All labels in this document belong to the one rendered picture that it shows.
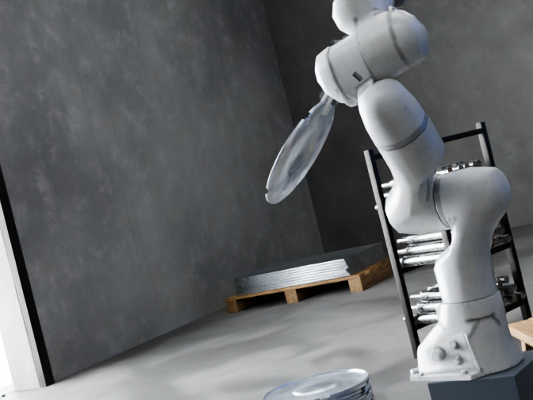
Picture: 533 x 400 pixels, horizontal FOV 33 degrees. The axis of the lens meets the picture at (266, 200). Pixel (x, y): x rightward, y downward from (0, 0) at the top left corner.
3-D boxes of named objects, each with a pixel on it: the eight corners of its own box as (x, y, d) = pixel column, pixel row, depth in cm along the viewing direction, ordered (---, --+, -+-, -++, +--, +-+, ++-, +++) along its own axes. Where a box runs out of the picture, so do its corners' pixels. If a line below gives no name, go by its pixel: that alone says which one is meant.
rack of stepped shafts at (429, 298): (485, 358, 375) (431, 133, 374) (404, 359, 410) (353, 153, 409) (543, 328, 402) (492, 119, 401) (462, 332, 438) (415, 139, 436)
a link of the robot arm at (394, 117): (429, 136, 163) (382, 61, 154) (347, 171, 170) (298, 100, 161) (427, 78, 177) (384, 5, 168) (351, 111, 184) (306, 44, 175)
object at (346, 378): (270, 414, 229) (269, 411, 229) (258, 391, 258) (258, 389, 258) (379, 384, 232) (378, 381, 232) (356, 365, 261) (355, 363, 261)
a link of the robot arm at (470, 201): (523, 294, 167) (491, 163, 167) (432, 306, 178) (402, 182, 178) (542, 281, 176) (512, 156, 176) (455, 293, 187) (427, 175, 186)
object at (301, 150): (272, 156, 204) (270, 155, 204) (264, 224, 228) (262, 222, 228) (342, 78, 218) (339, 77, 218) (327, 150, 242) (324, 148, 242)
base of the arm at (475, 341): (396, 386, 180) (380, 317, 180) (435, 359, 196) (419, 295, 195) (504, 378, 167) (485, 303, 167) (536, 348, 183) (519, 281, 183)
